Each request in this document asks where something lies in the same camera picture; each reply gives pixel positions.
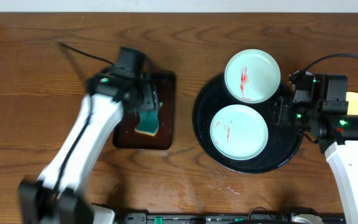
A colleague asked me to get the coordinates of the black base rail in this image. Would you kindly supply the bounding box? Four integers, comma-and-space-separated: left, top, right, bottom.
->
88, 211, 346, 224

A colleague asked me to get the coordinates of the green yellow sponge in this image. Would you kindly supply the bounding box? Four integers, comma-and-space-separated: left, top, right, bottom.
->
135, 102, 163, 137

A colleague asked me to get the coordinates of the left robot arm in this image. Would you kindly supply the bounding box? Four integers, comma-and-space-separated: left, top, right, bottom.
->
18, 72, 158, 223

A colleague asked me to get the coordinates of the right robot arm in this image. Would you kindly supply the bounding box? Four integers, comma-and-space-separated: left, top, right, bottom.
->
273, 71, 358, 223

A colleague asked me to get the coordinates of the black round tray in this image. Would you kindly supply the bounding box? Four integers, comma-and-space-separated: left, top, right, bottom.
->
192, 74, 303, 174

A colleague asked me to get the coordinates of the black rectangular tray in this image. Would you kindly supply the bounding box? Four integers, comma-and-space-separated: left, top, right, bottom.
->
112, 72, 176, 150

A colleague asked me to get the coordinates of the light blue plate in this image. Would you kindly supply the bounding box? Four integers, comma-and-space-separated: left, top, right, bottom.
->
209, 105, 269, 161
224, 49, 281, 104

